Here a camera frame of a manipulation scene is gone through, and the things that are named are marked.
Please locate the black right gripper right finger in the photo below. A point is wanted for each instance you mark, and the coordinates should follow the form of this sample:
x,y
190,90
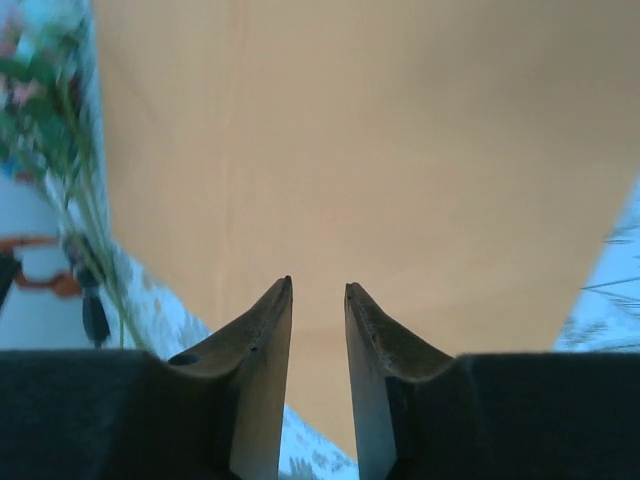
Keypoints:
x,y
372,390

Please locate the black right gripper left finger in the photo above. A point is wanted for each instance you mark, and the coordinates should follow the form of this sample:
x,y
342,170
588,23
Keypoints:
x,y
260,375

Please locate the orange wrapping paper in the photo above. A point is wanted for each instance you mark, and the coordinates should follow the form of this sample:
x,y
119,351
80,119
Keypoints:
x,y
350,150

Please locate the artificial flower bouquet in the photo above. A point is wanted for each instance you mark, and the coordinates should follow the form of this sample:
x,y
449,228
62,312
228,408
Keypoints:
x,y
40,85

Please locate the floral print tablecloth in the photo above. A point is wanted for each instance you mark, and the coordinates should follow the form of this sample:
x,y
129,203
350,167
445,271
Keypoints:
x,y
165,310

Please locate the small brown cylindrical object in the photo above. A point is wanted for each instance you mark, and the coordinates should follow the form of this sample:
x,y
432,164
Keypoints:
x,y
94,312

